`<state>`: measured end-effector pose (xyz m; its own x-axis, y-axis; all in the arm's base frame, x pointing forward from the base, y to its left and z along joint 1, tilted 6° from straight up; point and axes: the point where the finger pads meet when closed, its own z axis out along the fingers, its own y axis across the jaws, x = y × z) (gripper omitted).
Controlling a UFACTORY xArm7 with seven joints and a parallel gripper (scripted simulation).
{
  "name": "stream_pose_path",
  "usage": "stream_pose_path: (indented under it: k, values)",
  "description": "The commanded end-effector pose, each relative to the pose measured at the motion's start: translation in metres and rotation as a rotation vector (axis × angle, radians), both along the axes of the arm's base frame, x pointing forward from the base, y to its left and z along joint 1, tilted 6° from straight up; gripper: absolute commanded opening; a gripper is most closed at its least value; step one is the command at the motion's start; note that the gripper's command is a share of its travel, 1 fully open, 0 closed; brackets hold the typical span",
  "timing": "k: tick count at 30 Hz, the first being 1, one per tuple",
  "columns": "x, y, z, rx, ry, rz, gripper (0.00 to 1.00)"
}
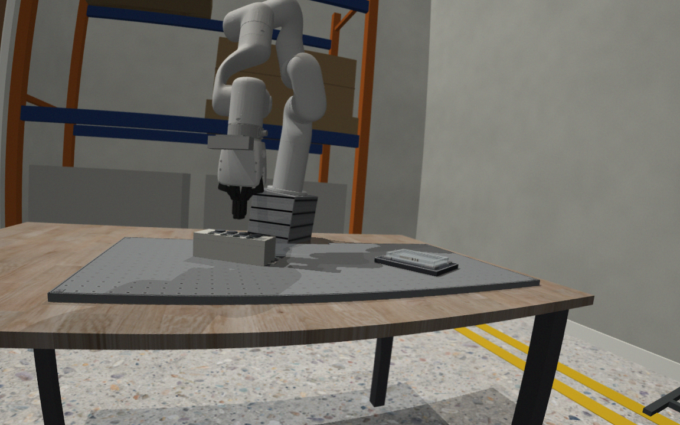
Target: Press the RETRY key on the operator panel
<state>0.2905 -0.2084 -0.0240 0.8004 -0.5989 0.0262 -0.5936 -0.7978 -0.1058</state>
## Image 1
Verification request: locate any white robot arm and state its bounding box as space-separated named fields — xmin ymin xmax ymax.
xmin=207 ymin=0 xmax=326 ymax=196

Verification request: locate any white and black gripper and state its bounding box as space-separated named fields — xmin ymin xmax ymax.
xmin=218 ymin=138 xmax=267 ymax=220

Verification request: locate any cream operator panel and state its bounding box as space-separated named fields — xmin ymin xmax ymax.
xmin=193 ymin=229 xmax=277 ymax=266

